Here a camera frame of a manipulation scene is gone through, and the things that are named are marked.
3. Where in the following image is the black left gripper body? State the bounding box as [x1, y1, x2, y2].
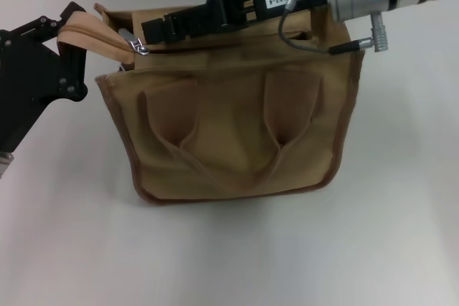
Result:
[0, 32, 62, 153]

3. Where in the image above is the silver metal zipper pull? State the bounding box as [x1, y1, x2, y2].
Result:
[118, 27, 150, 57]

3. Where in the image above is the khaki fabric food bag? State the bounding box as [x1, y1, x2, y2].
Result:
[57, 0, 366, 207]

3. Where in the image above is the grey gripper cable with connectors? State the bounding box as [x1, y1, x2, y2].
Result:
[278, 0, 391, 57]

